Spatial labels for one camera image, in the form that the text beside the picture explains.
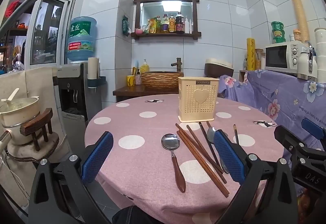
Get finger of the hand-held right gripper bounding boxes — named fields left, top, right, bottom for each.
left=274, top=125, right=310, bottom=156
left=301, top=117, right=326, bottom=141

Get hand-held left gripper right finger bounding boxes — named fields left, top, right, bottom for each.
left=213, top=130, right=298, bottom=224

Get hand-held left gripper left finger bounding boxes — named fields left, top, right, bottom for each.
left=28, top=131, right=114, bottom=224

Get brown wooden chopstick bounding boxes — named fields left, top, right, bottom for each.
left=186, top=125, right=225, bottom=174
left=175, top=123, right=228, bottom=184
left=178, top=130, right=230, bottom=196
left=176, top=132, right=227, bottom=198

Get metal spoon with wooden handle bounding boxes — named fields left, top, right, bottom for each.
left=161, top=133, right=186, bottom=193
left=206, top=127, right=230, bottom=174

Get cream plastic utensil holder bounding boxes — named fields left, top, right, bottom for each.
left=177, top=76, right=220, bottom=123

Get purple floral cloth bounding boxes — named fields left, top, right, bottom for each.
left=218, top=70, right=326, bottom=154

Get pink dotted tablecloth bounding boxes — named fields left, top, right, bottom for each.
left=84, top=94, right=285, bottom=218

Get white kettle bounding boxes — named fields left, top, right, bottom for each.
left=297, top=42, right=318, bottom=80

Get person's dark pants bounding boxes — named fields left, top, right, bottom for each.
left=112, top=205, right=166, bottom=224

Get small wooden stool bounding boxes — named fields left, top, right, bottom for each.
left=20, top=108, right=54, bottom=152

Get beige round cushion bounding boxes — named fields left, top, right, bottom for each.
left=7, top=132, right=60, bottom=164

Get dark wooden washstand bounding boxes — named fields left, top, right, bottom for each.
left=112, top=85, right=179, bottom=103

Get grey water dispenser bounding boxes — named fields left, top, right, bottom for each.
left=56, top=62, right=103, bottom=124

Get white microwave oven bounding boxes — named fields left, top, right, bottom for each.
left=264, top=41, right=310, bottom=75

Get white stacked containers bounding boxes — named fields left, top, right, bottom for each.
left=314, top=28, right=326, bottom=72

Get glass jar with sticks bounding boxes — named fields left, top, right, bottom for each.
left=255, top=48, right=265, bottom=71

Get paper cup dispenser holder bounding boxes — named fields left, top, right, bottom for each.
left=87, top=57, right=106, bottom=88

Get brown and white rice cooker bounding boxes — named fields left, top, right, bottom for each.
left=204, top=58, right=234, bottom=79

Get white cooking pot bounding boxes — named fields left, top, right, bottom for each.
left=0, top=95, right=41, bottom=146

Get yellow wrap roll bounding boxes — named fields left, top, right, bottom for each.
left=246, top=38, right=256, bottom=71

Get beige cloth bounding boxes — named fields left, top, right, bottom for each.
left=0, top=66, right=62, bottom=122

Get woven basin sink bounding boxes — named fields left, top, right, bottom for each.
left=141, top=71, right=184, bottom=88

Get stack of green noodle cups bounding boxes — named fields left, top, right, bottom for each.
left=270, top=21, right=286, bottom=44

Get bronze faucet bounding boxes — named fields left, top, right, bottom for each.
left=170, top=57, right=182, bottom=73

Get white ladle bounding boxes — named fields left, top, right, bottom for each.
left=1, top=88, right=20, bottom=104

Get tall paper cup stack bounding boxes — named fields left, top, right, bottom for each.
left=289, top=0, right=310, bottom=42

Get blue water jug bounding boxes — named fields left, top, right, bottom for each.
left=66, top=16, right=98, bottom=64

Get glass sliding door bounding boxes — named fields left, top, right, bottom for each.
left=29, top=0, right=73, bottom=65

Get green hanging packet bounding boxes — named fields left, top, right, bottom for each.
left=122, top=15, right=132, bottom=36

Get wooden framed mirror shelf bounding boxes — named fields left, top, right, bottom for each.
left=131, top=0, right=202, bottom=40

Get dark soy sauce bottle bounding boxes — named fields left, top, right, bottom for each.
left=175, top=12, right=185, bottom=34

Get purple label bottle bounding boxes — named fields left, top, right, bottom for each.
left=162, top=13, right=170, bottom=33

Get red ornament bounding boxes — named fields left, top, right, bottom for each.
left=5, top=0, right=22, bottom=19

